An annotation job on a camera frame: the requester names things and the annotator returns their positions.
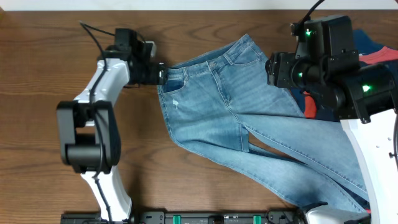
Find light blue denim jeans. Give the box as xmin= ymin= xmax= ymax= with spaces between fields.
xmin=157 ymin=35 xmax=369 ymax=213

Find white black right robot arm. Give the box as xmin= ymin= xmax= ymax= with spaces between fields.
xmin=266 ymin=15 xmax=397 ymax=223

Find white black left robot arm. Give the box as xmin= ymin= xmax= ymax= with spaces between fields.
xmin=56 ymin=28 xmax=167 ymax=223

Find navy and red t-shirt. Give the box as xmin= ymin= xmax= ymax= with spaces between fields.
xmin=290 ymin=29 xmax=397 ymax=122

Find black rail with green clips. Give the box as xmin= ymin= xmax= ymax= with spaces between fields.
xmin=60 ymin=210 xmax=304 ymax=224

